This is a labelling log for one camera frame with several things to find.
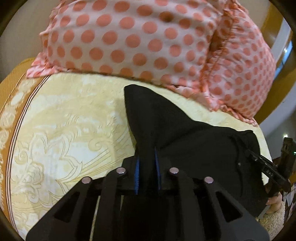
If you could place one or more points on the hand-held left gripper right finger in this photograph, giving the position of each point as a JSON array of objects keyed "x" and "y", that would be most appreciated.
[{"x": 157, "y": 172}]

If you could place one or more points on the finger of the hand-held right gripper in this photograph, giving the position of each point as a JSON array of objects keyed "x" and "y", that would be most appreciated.
[{"x": 268, "y": 170}]

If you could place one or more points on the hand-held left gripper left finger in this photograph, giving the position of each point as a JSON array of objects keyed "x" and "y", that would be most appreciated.
[{"x": 137, "y": 177}]

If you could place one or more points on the black pants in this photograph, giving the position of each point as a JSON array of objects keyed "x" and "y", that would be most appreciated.
[{"x": 185, "y": 143}]

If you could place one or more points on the person's right forearm fleece sleeve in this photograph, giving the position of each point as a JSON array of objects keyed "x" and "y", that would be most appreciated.
[{"x": 274, "y": 222}]

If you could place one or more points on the person's right hand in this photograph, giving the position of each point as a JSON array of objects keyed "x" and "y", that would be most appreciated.
[{"x": 275, "y": 202}]

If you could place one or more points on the wooden framed window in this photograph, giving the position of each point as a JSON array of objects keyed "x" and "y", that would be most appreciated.
[{"x": 270, "y": 111}]

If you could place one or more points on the yellow patterned bed sheet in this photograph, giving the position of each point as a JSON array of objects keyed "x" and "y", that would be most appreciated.
[{"x": 69, "y": 129}]

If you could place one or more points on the pink polka dot pillow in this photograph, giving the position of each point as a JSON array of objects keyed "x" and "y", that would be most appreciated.
[
  {"x": 129, "y": 39},
  {"x": 245, "y": 69}
]

